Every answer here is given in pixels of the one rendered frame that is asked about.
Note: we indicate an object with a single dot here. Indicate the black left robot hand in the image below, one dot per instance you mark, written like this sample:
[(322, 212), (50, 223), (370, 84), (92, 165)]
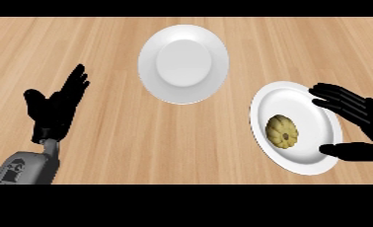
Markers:
[(55, 109)]

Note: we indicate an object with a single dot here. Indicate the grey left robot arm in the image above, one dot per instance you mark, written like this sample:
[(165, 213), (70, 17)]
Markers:
[(30, 166)]

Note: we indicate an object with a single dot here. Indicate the white round plate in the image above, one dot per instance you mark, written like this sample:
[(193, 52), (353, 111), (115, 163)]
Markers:
[(183, 63), (310, 119)]

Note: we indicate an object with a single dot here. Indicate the yellow ribbed squash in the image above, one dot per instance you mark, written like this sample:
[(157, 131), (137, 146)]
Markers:
[(282, 132)]

